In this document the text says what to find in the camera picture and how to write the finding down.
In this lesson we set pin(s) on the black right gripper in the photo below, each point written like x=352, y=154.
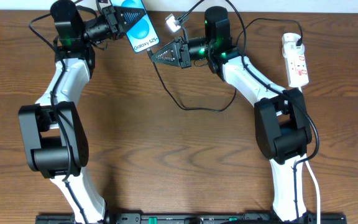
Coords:
x=184, y=61

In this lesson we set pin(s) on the white power strip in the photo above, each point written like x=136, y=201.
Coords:
x=297, y=73

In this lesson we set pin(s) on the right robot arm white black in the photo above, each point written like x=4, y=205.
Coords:
x=283, y=128

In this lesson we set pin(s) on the blue Galaxy smartphone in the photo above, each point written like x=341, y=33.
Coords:
x=142, y=35

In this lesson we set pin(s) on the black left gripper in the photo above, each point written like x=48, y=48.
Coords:
x=114, y=22

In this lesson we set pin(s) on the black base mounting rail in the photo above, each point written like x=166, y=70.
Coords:
x=249, y=217

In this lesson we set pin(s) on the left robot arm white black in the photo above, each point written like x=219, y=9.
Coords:
x=55, y=142

